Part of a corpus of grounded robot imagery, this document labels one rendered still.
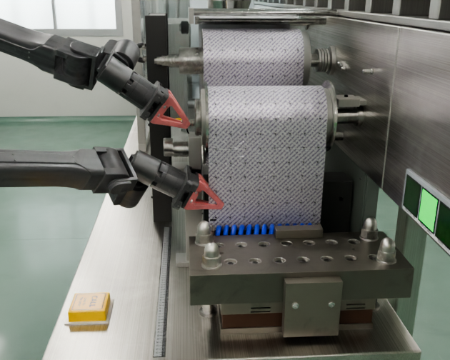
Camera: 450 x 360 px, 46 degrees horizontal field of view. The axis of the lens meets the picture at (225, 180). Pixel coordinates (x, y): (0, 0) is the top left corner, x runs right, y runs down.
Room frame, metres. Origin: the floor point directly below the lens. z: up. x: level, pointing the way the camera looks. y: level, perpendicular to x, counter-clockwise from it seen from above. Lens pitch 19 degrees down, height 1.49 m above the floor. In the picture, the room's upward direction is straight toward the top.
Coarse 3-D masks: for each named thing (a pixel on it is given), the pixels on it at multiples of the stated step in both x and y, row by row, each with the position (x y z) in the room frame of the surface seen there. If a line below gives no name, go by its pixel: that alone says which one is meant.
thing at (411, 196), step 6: (408, 180) 0.82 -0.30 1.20; (408, 186) 0.82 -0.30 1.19; (414, 186) 0.79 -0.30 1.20; (408, 192) 0.81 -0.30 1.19; (414, 192) 0.79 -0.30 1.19; (408, 198) 0.81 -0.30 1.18; (414, 198) 0.79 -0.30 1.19; (408, 204) 0.81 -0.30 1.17; (414, 204) 0.78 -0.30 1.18; (414, 210) 0.78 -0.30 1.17
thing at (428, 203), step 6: (426, 192) 0.75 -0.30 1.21; (426, 198) 0.75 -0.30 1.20; (432, 198) 0.73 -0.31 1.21; (426, 204) 0.74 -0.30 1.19; (432, 204) 0.73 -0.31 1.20; (420, 210) 0.76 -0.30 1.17; (426, 210) 0.74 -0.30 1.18; (432, 210) 0.73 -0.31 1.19; (420, 216) 0.76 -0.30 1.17; (426, 216) 0.74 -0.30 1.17; (432, 216) 0.72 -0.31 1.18; (426, 222) 0.74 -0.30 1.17; (432, 222) 0.72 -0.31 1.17; (432, 228) 0.72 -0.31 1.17
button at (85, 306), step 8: (80, 296) 0.91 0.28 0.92; (88, 296) 0.91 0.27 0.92; (96, 296) 0.91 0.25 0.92; (104, 296) 0.91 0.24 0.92; (72, 304) 0.89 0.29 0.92; (80, 304) 0.89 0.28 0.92; (88, 304) 0.89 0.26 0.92; (96, 304) 0.89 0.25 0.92; (104, 304) 0.89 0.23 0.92; (72, 312) 0.86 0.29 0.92; (80, 312) 0.86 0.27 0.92; (88, 312) 0.86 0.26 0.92; (96, 312) 0.86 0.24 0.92; (104, 312) 0.87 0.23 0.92; (72, 320) 0.86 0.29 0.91; (80, 320) 0.86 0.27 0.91; (88, 320) 0.86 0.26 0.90; (96, 320) 0.86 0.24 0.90; (104, 320) 0.87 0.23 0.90
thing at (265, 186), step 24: (216, 168) 1.01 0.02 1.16; (240, 168) 1.02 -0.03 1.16; (264, 168) 1.02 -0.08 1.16; (288, 168) 1.02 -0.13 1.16; (312, 168) 1.03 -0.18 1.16; (216, 192) 1.01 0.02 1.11; (240, 192) 1.02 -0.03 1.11; (264, 192) 1.02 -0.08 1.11; (288, 192) 1.02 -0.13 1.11; (312, 192) 1.03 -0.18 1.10; (216, 216) 1.01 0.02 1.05; (240, 216) 1.02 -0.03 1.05; (264, 216) 1.02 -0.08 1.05; (288, 216) 1.02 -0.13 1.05; (312, 216) 1.03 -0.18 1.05
